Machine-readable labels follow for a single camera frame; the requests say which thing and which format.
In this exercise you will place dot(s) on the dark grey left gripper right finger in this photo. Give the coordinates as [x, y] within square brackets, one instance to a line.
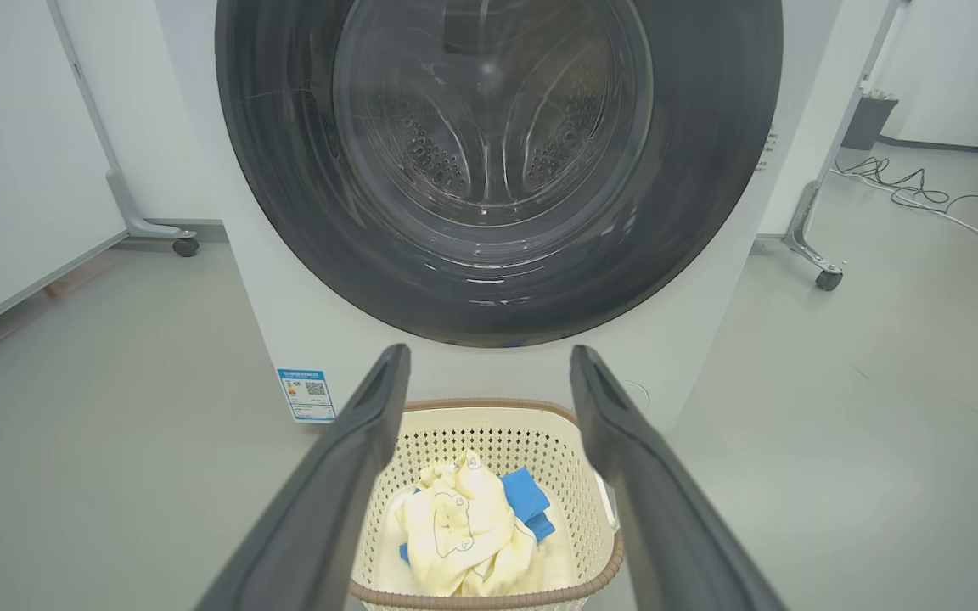
[659, 518]

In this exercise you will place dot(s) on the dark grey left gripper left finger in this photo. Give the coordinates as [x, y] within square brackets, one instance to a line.
[319, 509]

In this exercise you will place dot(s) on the blue cloth garment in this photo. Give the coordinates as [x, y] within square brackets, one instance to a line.
[527, 496]

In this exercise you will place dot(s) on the pale yellow bear-print garment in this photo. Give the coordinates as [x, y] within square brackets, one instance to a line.
[463, 526]

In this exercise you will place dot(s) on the dark round washing machine door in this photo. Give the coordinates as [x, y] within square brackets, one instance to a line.
[285, 170]

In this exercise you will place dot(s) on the white front-load washing machine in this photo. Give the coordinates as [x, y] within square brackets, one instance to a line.
[302, 339]

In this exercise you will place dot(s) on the cream perforated laundry basket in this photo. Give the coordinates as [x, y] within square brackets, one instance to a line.
[506, 428]

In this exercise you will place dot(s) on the blue energy label sticker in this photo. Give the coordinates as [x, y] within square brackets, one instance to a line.
[306, 395]

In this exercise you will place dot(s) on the round washer filter cover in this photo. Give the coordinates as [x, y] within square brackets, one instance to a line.
[639, 390]

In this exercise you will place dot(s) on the grey wheeled board stand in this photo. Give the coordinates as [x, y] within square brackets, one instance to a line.
[803, 221]
[120, 191]

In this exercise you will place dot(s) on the perforated steel washer drum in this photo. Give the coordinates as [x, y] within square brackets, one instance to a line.
[489, 127]

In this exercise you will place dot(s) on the dark grey trash bin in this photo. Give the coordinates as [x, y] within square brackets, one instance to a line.
[869, 123]

